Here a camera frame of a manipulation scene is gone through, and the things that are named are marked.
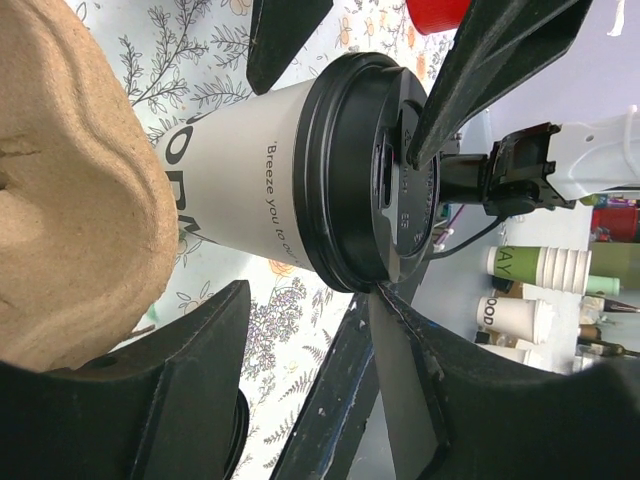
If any stacked paper cups background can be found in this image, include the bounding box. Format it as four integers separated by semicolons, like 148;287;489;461
476;245;592;374

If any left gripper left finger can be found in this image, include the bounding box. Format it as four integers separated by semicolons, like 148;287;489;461
1;281;250;479

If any floral table mat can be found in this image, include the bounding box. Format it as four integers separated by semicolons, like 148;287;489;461
70;1;453;479

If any brown cardboard cup carrier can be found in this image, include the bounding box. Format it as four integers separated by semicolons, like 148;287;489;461
1;1;178;371

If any red cup holder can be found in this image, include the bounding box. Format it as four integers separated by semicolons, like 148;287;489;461
406;0;471;35

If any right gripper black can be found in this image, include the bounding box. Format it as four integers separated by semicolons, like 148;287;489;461
408;0;592;218

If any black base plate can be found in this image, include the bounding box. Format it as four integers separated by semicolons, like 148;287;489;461
271;294;379;480

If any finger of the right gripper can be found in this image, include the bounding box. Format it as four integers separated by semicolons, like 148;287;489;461
246;0;334;95

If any black plastic cup lid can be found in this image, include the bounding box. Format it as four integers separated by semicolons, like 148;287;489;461
293;52;439;293

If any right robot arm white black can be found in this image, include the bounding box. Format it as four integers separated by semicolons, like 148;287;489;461
293;1;639;218

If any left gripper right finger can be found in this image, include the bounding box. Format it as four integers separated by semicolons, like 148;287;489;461
368;286;639;479

